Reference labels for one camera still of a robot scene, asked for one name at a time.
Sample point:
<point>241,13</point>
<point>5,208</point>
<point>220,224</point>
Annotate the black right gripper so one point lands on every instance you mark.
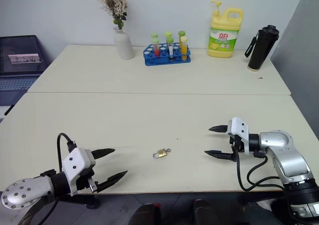
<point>238,144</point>

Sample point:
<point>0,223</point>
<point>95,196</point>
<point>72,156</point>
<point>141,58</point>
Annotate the green-capped tube with red liquid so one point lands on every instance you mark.
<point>156,48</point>

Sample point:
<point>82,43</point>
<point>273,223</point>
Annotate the open laptop computer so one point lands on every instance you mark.
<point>18,60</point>

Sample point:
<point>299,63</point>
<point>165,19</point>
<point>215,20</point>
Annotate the blue test tube rack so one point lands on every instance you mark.
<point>167,58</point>

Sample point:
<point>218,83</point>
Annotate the small metal key clip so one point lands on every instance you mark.
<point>161,153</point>

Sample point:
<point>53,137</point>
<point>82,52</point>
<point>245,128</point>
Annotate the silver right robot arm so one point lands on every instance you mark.
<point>289,157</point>

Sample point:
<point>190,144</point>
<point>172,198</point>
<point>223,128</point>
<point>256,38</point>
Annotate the dark rounded shape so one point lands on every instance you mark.
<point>203,212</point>
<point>148,215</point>

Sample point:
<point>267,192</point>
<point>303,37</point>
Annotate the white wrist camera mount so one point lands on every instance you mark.
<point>239,130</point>
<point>76,161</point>

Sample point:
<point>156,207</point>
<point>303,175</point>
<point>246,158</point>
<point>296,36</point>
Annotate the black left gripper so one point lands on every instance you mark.
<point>84,180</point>

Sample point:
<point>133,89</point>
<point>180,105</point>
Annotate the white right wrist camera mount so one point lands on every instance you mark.
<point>239,130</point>

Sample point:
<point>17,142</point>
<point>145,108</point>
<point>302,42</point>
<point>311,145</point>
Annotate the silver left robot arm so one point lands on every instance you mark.
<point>23,191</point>

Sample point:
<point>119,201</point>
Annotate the green-capped tube with white label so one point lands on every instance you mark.
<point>171,49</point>

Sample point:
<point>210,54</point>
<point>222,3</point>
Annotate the yellow detergent pump bottle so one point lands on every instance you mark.
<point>223,35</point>

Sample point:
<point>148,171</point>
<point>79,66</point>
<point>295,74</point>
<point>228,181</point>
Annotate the white ceramic vase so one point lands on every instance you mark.
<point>123,45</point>

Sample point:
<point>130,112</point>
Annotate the dried flower bouquet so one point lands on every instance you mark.
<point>113,3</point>

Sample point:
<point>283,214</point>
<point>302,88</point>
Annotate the green-capped test tube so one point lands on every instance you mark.
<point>154,35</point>
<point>181,33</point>
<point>168,34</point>

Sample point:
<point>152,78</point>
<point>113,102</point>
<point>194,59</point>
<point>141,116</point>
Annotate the black table foot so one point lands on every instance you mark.
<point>92,202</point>

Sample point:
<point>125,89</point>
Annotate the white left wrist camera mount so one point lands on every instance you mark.
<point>76,161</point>

